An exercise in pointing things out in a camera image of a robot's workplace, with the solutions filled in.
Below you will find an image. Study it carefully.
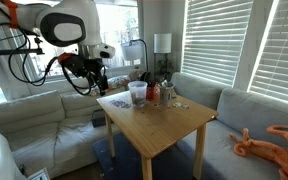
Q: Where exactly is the white arc desk lamp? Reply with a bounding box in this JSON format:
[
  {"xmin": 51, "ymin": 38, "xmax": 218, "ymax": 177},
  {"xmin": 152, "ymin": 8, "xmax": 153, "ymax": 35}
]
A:
[{"xmin": 120, "ymin": 38, "xmax": 149, "ymax": 73}]

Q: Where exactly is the metal framed rack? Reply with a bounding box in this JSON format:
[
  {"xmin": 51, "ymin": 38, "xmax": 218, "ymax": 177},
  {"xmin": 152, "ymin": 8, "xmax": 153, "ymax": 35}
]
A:
[{"xmin": 26, "ymin": 167, "xmax": 51, "ymax": 180}]

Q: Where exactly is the floral pillow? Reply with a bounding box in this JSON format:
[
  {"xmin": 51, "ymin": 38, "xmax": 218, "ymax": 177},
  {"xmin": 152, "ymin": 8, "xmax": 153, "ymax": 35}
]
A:
[{"xmin": 88, "ymin": 74, "xmax": 132, "ymax": 98}]

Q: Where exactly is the dark rug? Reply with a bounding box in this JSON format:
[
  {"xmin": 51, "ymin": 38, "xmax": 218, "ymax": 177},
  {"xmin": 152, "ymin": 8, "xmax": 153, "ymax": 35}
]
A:
[{"xmin": 92, "ymin": 133, "xmax": 198, "ymax": 180}]

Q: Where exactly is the white table lamp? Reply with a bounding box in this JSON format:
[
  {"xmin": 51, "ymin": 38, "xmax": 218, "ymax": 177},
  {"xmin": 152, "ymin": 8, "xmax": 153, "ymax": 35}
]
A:
[{"xmin": 153, "ymin": 32, "xmax": 173, "ymax": 83}]

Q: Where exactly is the large glass window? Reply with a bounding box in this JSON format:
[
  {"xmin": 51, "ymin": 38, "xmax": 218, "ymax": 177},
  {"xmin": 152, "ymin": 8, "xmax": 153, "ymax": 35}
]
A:
[{"xmin": 17, "ymin": 0, "xmax": 142, "ymax": 83}]

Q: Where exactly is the black box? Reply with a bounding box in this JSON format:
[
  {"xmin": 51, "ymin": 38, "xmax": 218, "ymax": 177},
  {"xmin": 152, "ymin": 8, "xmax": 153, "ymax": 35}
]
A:
[{"xmin": 91, "ymin": 109, "xmax": 108, "ymax": 128}]

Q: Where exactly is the orange octopus plush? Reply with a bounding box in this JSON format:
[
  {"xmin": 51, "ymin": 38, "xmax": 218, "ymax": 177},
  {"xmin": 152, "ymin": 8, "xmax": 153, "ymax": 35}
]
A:
[{"xmin": 228, "ymin": 124, "xmax": 288, "ymax": 180}]

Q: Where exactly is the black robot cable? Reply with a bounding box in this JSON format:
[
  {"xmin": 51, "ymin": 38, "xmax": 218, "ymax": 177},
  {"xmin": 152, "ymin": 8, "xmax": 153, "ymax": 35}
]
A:
[{"xmin": 8, "ymin": 26, "xmax": 109, "ymax": 98}]

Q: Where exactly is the wooden table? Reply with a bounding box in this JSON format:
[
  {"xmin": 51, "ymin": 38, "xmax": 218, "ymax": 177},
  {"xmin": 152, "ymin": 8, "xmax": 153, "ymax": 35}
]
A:
[{"xmin": 96, "ymin": 89, "xmax": 219, "ymax": 180}]

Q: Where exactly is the orange cable strap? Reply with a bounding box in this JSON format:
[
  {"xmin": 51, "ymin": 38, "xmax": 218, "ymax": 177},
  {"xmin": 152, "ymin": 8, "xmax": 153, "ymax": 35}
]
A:
[
  {"xmin": 1, "ymin": 0, "xmax": 20, "ymax": 29},
  {"xmin": 57, "ymin": 52, "xmax": 76, "ymax": 65}
]

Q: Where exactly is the clear plastic cup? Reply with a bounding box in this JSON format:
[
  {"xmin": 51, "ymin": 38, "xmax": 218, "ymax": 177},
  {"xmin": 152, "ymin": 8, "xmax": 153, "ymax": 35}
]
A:
[{"xmin": 127, "ymin": 80, "xmax": 149, "ymax": 109}]

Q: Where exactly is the green house plant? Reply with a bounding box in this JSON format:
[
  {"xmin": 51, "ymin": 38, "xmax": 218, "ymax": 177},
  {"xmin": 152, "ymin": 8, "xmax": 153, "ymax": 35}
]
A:
[{"xmin": 155, "ymin": 54, "xmax": 175, "ymax": 81}]

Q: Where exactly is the red patterned box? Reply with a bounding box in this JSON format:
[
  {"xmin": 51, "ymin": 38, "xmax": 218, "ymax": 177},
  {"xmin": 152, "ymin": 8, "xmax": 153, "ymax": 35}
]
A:
[{"xmin": 146, "ymin": 83, "xmax": 161, "ymax": 103}]

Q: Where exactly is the small shiny packet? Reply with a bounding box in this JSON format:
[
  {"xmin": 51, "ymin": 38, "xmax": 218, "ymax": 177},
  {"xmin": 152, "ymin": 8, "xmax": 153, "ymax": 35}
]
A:
[{"xmin": 158, "ymin": 79, "xmax": 172, "ymax": 88}]

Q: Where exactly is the white window blind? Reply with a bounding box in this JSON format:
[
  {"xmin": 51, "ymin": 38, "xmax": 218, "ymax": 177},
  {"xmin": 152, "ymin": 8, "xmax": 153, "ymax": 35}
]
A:
[
  {"xmin": 248, "ymin": 0, "xmax": 288, "ymax": 108},
  {"xmin": 181, "ymin": 0, "xmax": 254, "ymax": 88}
]

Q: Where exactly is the grey sofa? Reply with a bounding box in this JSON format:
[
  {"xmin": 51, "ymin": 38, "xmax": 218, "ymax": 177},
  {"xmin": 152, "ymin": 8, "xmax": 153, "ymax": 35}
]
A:
[{"xmin": 170, "ymin": 72, "xmax": 288, "ymax": 180}]

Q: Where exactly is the white sofa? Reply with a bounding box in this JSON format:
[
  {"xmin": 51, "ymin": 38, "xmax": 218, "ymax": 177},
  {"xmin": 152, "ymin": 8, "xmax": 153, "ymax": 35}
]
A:
[{"xmin": 0, "ymin": 84, "xmax": 132, "ymax": 179}]

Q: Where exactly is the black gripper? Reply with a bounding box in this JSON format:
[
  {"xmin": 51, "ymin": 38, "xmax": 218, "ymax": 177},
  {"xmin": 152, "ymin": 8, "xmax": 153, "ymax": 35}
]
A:
[{"xmin": 71, "ymin": 55, "xmax": 110, "ymax": 97}]

